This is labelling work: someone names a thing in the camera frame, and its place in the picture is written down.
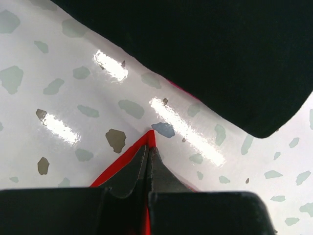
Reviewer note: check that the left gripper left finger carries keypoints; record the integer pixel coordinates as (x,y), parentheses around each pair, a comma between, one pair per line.
(51,211)

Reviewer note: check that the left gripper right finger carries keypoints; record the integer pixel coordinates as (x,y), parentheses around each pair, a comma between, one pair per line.
(174,209)

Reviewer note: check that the red t-shirt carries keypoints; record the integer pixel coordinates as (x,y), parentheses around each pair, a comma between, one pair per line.
(128,182)

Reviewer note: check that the folded black t-shirt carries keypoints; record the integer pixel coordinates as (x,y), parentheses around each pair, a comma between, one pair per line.
(250,61)

